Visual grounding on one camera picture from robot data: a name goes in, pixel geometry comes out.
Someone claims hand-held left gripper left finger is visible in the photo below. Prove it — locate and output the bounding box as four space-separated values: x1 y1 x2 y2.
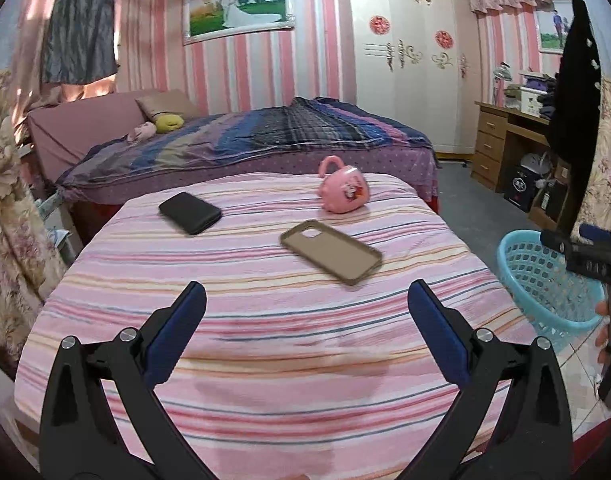
40 281 221 480

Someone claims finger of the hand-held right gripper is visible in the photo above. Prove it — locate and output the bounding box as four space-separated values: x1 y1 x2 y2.
539 229 579 257
578 224 611 251

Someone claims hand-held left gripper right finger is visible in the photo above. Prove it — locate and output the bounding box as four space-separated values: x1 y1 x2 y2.
408 280 572 480

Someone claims light blue plastic basket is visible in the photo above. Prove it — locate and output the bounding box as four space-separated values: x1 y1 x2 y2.
496 230 606 353

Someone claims person's right hand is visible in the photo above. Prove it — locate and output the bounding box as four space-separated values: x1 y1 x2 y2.
595 299 611 367

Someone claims black box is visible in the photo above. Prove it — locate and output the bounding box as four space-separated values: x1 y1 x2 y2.
502 162 539 213

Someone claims floral curtain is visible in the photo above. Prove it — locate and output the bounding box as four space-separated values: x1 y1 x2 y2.
0 70 69 376
573 75 611 233

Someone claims white fan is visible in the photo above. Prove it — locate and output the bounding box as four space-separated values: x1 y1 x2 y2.
520 152 553 178

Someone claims pink striped tablecloth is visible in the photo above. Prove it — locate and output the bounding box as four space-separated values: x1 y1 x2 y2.
13 172 569 480

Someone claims wooden desk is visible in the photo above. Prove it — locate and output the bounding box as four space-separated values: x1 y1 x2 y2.
470 101 561 193

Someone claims black wallet case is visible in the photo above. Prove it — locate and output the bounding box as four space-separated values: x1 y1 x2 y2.
158 191 223 236

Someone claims black coat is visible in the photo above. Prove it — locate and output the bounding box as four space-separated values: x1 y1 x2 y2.
545 0 603 233

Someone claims tan phone case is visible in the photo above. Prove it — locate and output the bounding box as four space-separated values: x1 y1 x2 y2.
280 219 383 287

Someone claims white box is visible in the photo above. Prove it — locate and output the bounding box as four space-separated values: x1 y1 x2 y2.
518 85 545 116

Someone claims pink mug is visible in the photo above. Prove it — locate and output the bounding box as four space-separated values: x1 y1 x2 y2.
318 155 371 215

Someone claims desk lamp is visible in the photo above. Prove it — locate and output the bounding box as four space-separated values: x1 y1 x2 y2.
493 61 512 106

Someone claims purple dotted bed sheet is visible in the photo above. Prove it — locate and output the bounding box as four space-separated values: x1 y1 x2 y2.
60 147 441 211

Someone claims pink cloth bundle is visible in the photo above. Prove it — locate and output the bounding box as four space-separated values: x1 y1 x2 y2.
127 121 156 142

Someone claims white wardrobe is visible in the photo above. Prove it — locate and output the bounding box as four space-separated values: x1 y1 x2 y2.
338 0 481 156

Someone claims yellow plush toy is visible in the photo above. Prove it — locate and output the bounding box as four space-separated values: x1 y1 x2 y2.
154 112 186 134

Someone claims small framed photo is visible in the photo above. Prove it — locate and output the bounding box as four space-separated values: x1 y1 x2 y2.
535 0 573 55

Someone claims striped purple quilt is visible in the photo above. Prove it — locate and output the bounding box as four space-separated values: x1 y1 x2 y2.
56 96 433 193

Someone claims mauve bed headboard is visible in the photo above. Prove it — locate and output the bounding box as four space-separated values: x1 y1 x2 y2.
26 89 201 183

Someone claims tan pillow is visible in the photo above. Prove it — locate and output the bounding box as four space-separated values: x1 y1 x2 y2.
134 90 199 122

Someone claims pink sheer curtain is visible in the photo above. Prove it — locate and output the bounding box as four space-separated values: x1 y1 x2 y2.
10 0 156 106

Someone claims grey curtain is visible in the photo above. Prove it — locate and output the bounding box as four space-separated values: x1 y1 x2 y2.
40 0 119 86

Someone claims framed wedding photo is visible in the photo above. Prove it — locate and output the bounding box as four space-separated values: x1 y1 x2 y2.
182 0 295 45

